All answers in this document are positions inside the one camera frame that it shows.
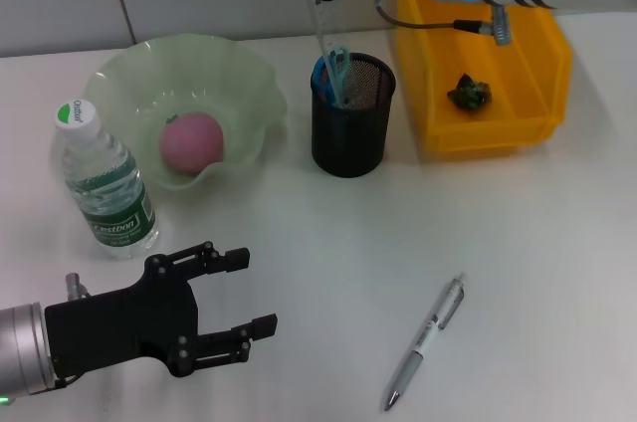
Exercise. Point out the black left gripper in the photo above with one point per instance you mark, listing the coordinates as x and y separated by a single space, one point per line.
124 327

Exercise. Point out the clear plastic ruler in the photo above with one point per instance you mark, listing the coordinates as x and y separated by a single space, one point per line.
323 29

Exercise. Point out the blue scissors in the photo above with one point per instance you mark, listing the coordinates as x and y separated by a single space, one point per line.
338 73

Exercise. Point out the pink toy peach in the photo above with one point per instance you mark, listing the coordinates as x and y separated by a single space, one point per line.
191 143

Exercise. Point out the white grey ballpoint pen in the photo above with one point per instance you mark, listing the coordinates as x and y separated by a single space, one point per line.
410 367

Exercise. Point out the clear green-label water bottle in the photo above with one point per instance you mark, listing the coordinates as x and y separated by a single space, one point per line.
104 178

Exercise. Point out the green plastic wrapper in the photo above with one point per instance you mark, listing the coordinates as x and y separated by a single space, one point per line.
469 94

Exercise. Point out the pale green glass fruit plate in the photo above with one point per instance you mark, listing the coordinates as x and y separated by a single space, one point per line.
239 73

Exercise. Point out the black mesh pen cup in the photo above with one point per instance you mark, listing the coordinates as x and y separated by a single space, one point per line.
348 143

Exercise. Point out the yellow plastic bin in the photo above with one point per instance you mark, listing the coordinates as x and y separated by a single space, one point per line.
497 133

